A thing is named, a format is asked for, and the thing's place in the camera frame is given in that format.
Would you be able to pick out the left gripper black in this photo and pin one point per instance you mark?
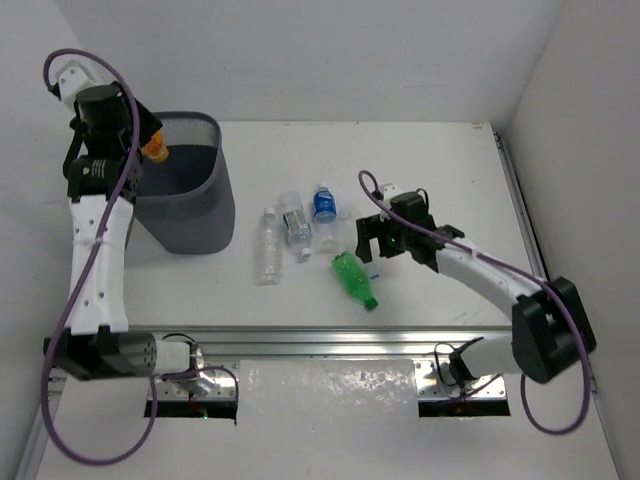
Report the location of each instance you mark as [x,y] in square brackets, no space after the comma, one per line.
[145,123]

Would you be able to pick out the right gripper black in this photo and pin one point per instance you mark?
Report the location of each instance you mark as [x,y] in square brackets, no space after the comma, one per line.
[371,227]

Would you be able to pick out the orange plastic bottle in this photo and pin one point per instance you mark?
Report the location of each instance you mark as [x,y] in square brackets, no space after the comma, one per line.
[155,149]

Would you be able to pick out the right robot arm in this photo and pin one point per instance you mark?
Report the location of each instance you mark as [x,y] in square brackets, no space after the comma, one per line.
[540,344]

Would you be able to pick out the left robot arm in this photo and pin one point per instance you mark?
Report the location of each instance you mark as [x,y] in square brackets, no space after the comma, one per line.
[103,169]

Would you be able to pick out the grey mesh waste bin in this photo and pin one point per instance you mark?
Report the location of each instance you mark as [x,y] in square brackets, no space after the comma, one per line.
[186,202]

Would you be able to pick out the clear bottle lying diagonal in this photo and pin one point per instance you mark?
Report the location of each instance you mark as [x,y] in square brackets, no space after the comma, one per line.
[347,216]

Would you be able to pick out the green plastic bottle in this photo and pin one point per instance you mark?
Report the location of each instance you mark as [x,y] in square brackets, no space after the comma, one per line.
[354,280]

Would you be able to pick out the clear bottle blue label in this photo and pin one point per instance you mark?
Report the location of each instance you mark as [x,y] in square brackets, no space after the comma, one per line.
[324,217]

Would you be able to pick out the clear bottle grey label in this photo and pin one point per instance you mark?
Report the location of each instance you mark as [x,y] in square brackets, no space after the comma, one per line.
[297,226]

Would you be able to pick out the clear bottle white cap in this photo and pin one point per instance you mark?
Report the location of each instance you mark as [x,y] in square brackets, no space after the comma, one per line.
[269,256]

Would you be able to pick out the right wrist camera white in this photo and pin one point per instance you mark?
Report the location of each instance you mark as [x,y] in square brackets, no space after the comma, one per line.
[384,194]

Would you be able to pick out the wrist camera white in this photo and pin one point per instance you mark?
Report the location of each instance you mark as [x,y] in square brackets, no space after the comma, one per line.
[73,78]
[384,194]

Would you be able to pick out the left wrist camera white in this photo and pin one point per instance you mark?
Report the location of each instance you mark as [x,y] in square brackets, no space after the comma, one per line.
[73,78]

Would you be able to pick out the aluminium rail frame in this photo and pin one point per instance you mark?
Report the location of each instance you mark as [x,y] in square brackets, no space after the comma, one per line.
[207,298]

